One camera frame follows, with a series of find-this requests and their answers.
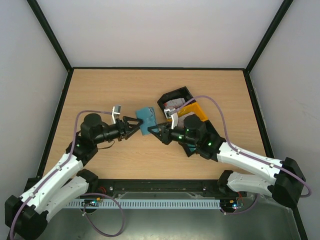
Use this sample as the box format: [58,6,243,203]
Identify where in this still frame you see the teal card holder wallet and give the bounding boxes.
[135,107,157,136]

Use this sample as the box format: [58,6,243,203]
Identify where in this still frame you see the yellow bin with cards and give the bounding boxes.
[177,102,209,122]

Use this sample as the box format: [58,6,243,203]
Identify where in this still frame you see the black bin with teal cards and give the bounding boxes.
[179,120,227,162]

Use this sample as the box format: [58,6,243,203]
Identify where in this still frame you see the black bin with red cards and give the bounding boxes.
[157,86,193,117]

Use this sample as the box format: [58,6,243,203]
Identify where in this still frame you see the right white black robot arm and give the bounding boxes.
[147,114,306,209]

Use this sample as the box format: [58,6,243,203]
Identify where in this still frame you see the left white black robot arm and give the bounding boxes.
[4,110,143,240]

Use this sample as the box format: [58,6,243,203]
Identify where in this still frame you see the stack of white red cards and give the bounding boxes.
[163,98,186,109]

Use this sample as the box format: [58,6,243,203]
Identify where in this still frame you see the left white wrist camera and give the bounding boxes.
[111,105,121,124]

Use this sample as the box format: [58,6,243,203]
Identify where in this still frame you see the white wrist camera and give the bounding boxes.
[163,107,179,130]
[111,105,121,124]

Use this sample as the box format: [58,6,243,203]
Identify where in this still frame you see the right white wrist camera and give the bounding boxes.
[163,107,179,130]

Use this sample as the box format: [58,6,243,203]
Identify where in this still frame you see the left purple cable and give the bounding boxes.
[9,109,125,240]

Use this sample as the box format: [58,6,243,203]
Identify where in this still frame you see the purple cable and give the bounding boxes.
[9,109,125,240]
[172,95,313,216]

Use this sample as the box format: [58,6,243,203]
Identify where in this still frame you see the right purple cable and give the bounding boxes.
[172,95,313,216]

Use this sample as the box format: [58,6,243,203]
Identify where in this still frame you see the black aluminium frame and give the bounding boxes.
[7,0,309,240]

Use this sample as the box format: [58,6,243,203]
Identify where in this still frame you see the light blue slotted cable duct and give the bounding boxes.
[64,199,221,210]

